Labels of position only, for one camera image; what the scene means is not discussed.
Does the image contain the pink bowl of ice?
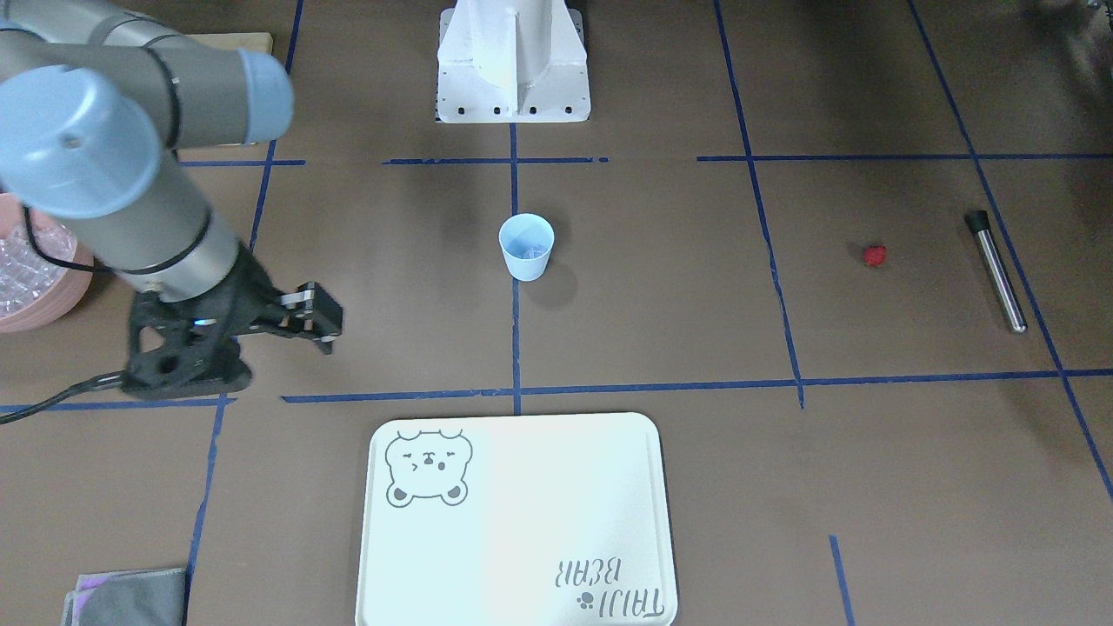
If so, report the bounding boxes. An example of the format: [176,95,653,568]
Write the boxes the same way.
[1,193,93,333]

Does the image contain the steel muddler rod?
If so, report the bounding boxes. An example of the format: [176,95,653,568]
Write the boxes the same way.
[963,211,1027,334]

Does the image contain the light blue plastic cup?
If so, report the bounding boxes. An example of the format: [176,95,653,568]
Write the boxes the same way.
[498,213,554,282]

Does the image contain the clear ice cube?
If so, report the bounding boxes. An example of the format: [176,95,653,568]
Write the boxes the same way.
[514,244,551,261]

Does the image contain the wooden cutting board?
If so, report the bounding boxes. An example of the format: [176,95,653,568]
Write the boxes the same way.
[188,32,274,55]

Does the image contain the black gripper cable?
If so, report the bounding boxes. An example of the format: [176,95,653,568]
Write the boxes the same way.
[0,372,131,426]

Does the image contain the grey folded cloth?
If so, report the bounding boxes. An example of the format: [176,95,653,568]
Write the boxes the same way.
[60,567,187,625]

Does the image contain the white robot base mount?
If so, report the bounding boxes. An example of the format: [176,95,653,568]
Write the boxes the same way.
[435,1,592,124]

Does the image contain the white bear serving tray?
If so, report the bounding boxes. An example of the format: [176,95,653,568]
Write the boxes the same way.
[354,412,679,625]

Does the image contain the red strawberry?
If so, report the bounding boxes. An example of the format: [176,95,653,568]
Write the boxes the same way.
[861,245,888,267]

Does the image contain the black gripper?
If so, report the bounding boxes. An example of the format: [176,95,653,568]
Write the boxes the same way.
[122,247,344,401]

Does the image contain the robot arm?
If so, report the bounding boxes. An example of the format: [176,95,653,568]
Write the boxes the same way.
[1,1,344,401]

